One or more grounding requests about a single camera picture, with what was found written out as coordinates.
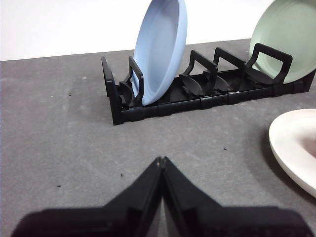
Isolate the green plate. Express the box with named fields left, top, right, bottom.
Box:
left=248, top=0, right=316, bottom=84

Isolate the cream yellow plate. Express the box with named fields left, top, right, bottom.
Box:
left=268, top=108, right=316, bottom=199

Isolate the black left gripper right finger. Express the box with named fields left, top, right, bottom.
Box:
left=163, top=157, right=314, bottom=237

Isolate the black plate rack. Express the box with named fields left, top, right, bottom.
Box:
left=101, top=43, right=316, bottom=126

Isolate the blue plate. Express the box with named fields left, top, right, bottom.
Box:
left=132, top=0, right=188, bottom=106

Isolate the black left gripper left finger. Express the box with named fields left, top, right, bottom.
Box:
left=11, top=157, right=163, bottom=237

